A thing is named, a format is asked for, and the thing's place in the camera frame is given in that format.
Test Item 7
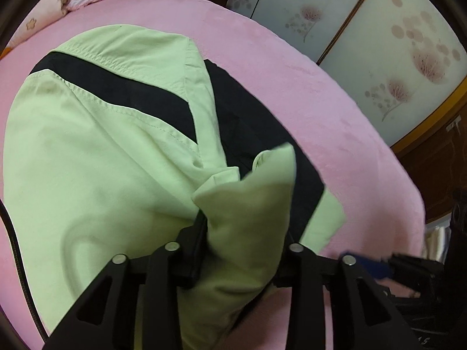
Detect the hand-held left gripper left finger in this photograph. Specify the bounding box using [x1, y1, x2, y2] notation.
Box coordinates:
[44, 209, 208, 350]

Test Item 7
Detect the brown wooden furniture panel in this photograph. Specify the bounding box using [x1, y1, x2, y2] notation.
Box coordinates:
[391, 91, 467, 224]

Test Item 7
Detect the green and black jacket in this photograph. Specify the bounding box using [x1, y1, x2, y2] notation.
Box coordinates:
[3, 25, 347, 350]

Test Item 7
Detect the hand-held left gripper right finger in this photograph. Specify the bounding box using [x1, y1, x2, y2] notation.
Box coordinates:
[273, 242, 414, 350]

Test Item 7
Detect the pink bed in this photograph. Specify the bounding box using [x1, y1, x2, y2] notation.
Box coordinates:
[0, 0, 427, 350]

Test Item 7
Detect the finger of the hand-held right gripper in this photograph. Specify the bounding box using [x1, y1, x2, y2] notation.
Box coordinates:
[343, 251, 444, 281]

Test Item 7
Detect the white cloth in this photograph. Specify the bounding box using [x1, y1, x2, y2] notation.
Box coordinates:
[423, 222, 450, 260]

